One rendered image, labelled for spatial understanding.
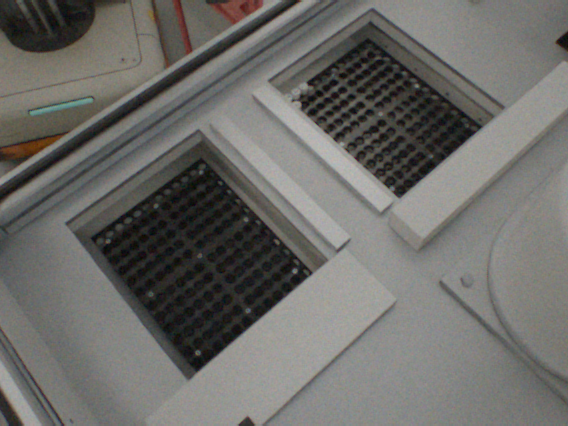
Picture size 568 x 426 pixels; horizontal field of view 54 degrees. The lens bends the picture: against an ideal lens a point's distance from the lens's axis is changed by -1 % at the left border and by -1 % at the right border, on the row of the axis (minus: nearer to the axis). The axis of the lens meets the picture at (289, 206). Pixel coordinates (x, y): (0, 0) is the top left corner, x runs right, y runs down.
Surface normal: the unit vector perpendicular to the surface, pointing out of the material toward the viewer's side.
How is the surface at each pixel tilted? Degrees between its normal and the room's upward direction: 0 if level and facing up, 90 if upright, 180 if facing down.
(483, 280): 0
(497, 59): 0
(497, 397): 0
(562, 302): 90
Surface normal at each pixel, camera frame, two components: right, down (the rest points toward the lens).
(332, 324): -0.02, -0.45
